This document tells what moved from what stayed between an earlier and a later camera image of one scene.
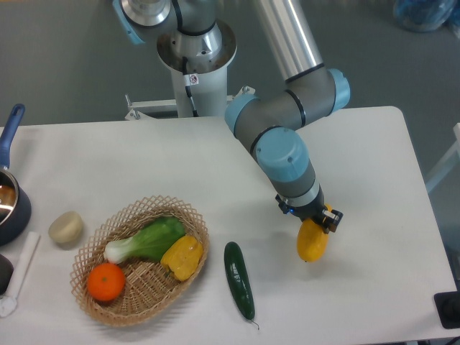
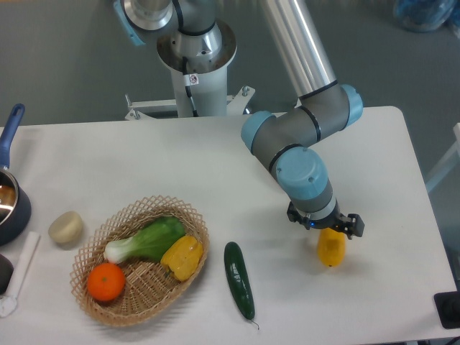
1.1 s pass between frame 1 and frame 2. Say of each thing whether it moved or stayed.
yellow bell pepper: stayed
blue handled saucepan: stayed
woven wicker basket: stayed
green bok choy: stayed
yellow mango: moved
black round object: stayed
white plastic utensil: stayed
